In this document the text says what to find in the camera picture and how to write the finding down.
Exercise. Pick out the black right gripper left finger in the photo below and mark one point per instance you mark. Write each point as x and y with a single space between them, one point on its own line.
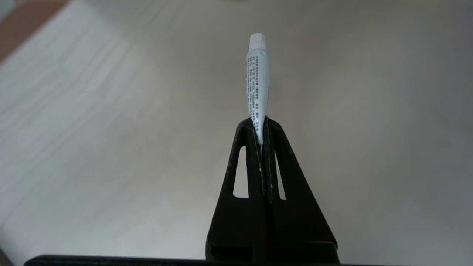
236 221

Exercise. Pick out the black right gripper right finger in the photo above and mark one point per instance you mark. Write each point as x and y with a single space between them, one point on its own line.
295 221

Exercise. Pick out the small white toothpaste tube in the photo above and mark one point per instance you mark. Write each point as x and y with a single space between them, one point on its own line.
257 81

